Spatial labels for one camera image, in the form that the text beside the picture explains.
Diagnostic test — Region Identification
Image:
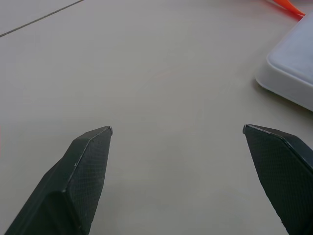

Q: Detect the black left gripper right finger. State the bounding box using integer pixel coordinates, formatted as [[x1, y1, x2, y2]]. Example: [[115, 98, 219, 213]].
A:
[[242, 124, 313, 235]]

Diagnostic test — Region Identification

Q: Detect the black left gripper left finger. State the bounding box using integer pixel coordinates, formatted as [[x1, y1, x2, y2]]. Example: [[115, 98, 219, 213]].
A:
[[4, 126, 113, 235]]

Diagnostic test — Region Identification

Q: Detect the white plastic container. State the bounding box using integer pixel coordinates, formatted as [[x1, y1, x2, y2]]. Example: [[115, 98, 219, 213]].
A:
[[255, 10, 313, 112]]

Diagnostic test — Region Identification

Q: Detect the orange object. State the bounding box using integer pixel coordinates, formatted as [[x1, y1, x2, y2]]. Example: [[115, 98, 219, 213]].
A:
[[268, 0, 306, 17]]

